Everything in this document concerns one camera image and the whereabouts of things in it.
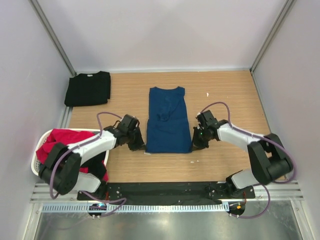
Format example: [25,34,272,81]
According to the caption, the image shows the blue printed t-shirt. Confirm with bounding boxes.
[146,86,192,154]

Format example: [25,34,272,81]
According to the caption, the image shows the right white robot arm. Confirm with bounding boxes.
[192,110,294,198]

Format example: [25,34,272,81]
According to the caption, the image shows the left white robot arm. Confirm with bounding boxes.
[38,112,146,200]

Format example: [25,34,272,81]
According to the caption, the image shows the black t-shirt in basket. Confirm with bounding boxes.
[79,151,109,182]

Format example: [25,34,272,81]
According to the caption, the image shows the folded black t-shirt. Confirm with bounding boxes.
[64,71,111,107]

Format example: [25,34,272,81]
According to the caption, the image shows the red t-shirt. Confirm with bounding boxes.
[36,128,109,182]

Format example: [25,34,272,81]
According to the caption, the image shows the white laundry basket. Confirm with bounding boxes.
[31,128,100,175]

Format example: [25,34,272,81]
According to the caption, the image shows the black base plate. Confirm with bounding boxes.
[92,181,256,206]

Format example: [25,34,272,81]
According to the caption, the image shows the aluminium rail profile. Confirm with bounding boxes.
[30,183,78,203]

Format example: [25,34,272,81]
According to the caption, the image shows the slotted cable duct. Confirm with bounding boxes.
[41,202,229,213]

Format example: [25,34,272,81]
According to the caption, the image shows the right aluminium frame post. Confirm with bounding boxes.
[250,0,297,75]

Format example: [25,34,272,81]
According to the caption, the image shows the aluminium frame post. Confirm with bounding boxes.
[29,0,77,77]
[250,0,297,75]

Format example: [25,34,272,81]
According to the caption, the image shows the left aluminium frame post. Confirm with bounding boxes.
[29,0,77,77]

